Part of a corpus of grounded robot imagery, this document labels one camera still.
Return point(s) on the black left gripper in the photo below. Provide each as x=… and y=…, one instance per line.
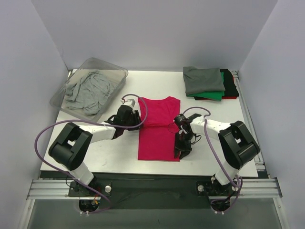
x=135, y=119

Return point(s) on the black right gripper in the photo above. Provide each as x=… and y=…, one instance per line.
x=182, y=147

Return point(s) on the pink t-shirt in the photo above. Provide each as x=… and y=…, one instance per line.
x=157, y=135

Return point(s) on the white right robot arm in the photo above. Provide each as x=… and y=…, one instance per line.
x=237, y=143

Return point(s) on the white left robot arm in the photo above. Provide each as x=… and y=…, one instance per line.
x=71, y=145

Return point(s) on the crumpled light grey t-shirt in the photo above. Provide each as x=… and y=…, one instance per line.
x=90, y=92

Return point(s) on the clear plastic bin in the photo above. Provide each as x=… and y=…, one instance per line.
x=113, y=72

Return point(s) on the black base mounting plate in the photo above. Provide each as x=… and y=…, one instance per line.
x=213, y=196

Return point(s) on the folded green t-shirt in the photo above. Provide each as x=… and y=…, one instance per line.
x=204, y=83

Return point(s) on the folded dark grey t-shirt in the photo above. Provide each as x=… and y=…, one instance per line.
x=202, y=80

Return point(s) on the folded black t-shirt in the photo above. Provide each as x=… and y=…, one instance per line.
x=216, y=95

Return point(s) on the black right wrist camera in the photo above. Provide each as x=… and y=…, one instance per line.
x=181, y=119

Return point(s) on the aluminium front frame rail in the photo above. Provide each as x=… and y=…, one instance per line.
x=61, y=189

